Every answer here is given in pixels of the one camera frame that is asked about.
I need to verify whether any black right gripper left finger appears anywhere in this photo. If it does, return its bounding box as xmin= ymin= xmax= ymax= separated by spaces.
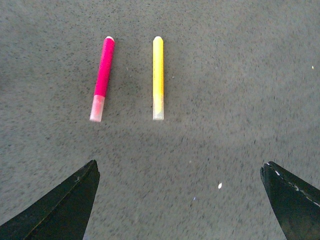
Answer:
xmin=0 ymin=160 xmax=100 ymax=240

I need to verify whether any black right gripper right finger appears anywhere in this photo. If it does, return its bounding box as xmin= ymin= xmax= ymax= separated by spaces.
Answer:
xmin=260 ymin=161 xmax=320 ymax=240

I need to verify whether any pink highlighter pen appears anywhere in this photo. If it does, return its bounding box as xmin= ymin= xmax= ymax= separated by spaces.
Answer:
xmin=89 ymin=36 xmax=115 ymax=122

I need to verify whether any yellow highlighter pen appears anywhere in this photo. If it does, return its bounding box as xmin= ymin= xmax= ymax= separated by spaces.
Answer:
xmin=152 ymin=36 xmax=164 ymax=120

